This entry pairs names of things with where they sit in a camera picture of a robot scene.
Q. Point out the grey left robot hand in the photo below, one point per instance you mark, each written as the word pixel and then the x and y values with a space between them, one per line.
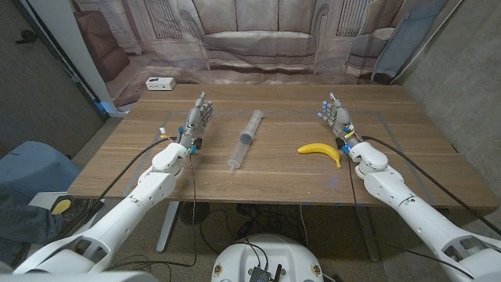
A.
pixel 195 121

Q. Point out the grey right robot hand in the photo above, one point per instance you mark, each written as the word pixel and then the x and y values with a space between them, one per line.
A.
pixel 340 117

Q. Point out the large clear plastic syringe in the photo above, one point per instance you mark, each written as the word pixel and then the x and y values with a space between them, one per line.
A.
pixel 246 137

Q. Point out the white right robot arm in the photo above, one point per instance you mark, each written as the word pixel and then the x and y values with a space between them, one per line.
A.
pixel 415 211

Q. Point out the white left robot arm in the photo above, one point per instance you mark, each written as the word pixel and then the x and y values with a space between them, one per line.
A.
pixel 125 211

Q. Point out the yellow toy banana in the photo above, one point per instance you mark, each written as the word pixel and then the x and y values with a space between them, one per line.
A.
pixel 319 149

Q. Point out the grey tape outline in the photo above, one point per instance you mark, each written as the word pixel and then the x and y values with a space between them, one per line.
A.
pixel 293 113

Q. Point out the white power box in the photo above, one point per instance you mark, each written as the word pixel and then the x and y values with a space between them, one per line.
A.
pixel 160 84

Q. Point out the black round floor fan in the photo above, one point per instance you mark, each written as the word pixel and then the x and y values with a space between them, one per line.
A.
pixel 195 213

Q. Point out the printed sofa room backdrop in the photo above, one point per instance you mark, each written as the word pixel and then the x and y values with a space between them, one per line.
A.
pixel 258 39

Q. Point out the white table leg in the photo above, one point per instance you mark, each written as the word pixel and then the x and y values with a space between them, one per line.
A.
pixel 168 227

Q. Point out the grey table leg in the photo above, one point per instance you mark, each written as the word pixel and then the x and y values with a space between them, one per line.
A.
pixel 368 231

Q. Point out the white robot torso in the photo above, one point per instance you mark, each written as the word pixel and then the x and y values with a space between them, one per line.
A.
pixel 270 250

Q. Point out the white upright panel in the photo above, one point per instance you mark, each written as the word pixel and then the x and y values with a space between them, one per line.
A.
pixel 66 39

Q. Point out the black and yellow foot pedal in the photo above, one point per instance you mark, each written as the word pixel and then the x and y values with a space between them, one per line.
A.
pixel 61 205

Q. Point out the blue-grey upholstered seat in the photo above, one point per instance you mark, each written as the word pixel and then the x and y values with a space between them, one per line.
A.
pixel 35 168

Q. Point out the white floor platform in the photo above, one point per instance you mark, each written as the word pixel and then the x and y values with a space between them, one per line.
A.
pixel 39 199

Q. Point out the person's leg in jeans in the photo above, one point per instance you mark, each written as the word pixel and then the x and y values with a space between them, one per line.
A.
pixel 23 231

